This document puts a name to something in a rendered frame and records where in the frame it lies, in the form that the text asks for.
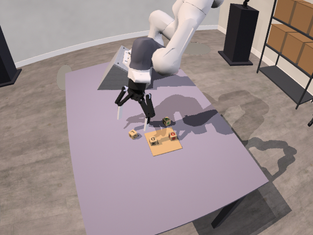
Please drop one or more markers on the tan flat mat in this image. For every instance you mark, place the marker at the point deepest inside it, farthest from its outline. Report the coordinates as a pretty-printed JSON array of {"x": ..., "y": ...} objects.
[{"x": 164, "y": 145}]

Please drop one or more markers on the tan letter block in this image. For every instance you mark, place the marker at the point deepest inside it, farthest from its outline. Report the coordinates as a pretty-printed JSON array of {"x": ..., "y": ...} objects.
[
  {"x": 133, "y": 134},
  {"x": 166, "y": 121},
  {"x": 172, "y": 136},
  {"x": 152, "y": 141}
]

